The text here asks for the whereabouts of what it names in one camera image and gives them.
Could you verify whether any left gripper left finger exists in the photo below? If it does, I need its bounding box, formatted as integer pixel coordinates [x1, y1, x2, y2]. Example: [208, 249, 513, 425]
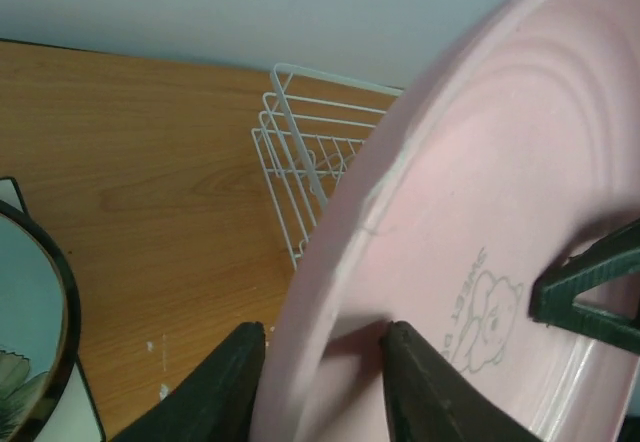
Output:
[114, 322, 265, 442]

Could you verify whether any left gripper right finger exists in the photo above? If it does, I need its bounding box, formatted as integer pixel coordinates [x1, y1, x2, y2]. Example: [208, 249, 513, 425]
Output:
[380, 321, 539, 442]

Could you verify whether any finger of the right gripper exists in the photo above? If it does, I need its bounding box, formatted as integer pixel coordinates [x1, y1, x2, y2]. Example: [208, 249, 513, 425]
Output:
[528, 220, 639, 354]

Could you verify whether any pink round plate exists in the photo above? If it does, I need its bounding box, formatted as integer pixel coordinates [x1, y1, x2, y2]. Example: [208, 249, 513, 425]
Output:
[250, 0, 639, 441]

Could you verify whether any white wire dish rack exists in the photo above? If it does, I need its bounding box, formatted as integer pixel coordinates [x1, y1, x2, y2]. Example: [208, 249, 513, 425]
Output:
[251, 63, 402, 266]

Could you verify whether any white square plate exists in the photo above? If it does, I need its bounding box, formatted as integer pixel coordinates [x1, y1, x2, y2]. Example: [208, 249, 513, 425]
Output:
[0, 176, 107, 442]

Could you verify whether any black round plate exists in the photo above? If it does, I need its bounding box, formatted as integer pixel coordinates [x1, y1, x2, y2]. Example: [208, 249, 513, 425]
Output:
[0, 199, 82, 442]

